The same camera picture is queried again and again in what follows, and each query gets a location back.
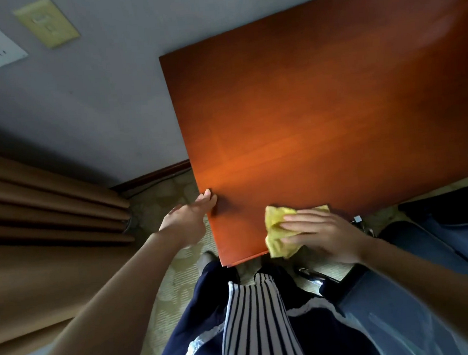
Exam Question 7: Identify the person's right hand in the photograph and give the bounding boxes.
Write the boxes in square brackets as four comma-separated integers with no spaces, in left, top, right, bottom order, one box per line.
[278,204,375,270]

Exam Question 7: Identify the person's left hand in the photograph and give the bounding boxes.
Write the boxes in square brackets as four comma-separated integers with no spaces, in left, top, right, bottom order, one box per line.
[156,188,222,250]

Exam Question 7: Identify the yellow cleaning cloth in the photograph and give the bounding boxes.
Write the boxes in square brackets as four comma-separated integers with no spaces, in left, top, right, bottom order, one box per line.
[262,201,333,261]

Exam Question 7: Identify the black leather chair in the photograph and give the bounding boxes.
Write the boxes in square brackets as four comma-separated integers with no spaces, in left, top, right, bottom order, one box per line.
[293,182,468,355]

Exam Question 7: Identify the person's right forearm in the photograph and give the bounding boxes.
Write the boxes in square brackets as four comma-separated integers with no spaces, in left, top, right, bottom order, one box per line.
[358,232,468,355]

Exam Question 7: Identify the person's left forearm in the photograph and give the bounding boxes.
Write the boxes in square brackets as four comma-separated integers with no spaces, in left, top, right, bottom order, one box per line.
[8,228,199,355]

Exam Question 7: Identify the navy dress with white trim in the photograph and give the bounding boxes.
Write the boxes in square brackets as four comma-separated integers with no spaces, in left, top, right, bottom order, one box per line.
[145,249,381,355]

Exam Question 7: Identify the blue striped white apron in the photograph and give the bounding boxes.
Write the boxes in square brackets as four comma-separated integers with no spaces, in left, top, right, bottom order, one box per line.
[216,270,309,355]

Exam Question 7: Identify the red-brown wooden table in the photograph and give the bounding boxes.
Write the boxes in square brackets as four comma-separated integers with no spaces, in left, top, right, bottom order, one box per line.
[154,0,468,271]

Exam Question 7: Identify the brown curtain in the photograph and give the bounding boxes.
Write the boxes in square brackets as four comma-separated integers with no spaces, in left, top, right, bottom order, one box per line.
[0,138,144,355]

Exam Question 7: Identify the yellow switch plate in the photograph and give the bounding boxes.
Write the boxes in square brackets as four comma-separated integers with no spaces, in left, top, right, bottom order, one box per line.
[12,0,81,52]

